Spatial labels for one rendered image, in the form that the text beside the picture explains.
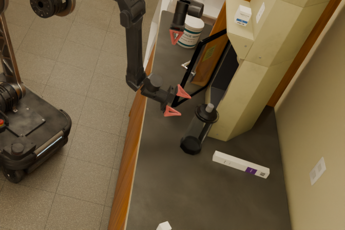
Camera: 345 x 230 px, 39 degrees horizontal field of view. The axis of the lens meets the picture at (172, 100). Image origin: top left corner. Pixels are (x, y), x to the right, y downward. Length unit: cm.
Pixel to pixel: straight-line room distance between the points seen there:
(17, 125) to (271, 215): 160
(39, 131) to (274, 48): 160
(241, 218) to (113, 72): 218
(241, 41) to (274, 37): 13
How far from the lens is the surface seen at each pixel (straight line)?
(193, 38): 276
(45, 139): 298
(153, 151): 212
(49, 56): 393
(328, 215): 198
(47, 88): 365
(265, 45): 198
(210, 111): 204
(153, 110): 230
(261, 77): 208
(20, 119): 304
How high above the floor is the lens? 246
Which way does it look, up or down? 39 degrees down
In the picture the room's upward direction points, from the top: 24 degrees clockwise
